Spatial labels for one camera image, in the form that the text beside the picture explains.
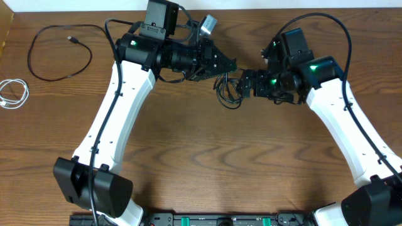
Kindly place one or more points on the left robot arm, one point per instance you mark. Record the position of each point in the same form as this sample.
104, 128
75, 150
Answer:
91, 178

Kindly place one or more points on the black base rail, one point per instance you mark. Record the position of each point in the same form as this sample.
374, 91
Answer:
274, 219

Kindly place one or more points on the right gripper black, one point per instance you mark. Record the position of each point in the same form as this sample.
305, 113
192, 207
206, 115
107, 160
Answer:
259, 75

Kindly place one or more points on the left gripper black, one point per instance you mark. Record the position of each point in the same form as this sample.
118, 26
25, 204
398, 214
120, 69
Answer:
205, 52

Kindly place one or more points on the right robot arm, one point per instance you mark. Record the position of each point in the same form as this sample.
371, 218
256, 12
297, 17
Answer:
319, 82

